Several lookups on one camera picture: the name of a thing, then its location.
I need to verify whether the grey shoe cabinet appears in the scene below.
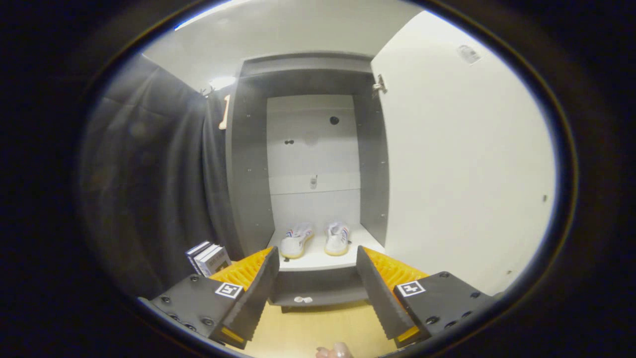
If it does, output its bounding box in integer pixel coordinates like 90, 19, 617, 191
226, 51, 391, 314

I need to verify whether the white shoe cabinet door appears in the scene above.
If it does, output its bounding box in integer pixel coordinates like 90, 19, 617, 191
370, 10, 557, 297

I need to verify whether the black backdrop cloth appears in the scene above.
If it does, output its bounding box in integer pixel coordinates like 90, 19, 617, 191
79, 54, 244, 300

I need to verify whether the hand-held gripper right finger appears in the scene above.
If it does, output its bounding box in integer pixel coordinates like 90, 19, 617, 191
356, 245, 497, 349

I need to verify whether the white low-top shoe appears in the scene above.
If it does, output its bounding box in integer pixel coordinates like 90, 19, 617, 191
280, 224, 316, 260
324, 222, 351, 257

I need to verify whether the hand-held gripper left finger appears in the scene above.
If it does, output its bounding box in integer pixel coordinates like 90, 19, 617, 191
149, 246, 280, 350

